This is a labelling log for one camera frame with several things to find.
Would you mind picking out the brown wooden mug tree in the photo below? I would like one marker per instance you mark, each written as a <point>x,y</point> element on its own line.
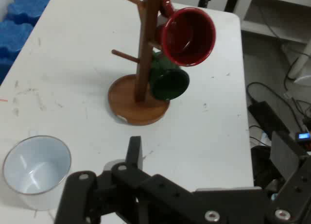
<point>131,108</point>

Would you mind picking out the white pole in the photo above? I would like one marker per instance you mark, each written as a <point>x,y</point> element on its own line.
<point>301,63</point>

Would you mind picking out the red enamel mug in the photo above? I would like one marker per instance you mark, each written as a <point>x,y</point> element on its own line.
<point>189,37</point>

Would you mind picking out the small blue display device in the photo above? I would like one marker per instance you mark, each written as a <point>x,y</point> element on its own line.
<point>303,136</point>

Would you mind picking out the black tripod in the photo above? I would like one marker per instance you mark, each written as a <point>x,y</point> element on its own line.
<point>232,0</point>

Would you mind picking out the white shelf frame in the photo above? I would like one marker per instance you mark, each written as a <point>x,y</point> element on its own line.
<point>267,29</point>

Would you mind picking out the black power adapter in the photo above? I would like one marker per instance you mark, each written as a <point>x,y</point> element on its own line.
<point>267,117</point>

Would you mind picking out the white enamel mug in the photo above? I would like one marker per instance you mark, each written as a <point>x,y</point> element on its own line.
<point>36,165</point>

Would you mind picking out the dark green printed mug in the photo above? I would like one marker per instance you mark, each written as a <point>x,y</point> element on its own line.
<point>167,86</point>

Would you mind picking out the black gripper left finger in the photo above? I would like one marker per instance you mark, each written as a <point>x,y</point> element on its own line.
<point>116,197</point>

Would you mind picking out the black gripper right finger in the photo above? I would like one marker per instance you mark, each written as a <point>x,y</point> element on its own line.
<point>296,190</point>

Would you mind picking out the dark blue foam mat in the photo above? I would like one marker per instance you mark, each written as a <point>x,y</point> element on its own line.
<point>26,7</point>
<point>12,44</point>

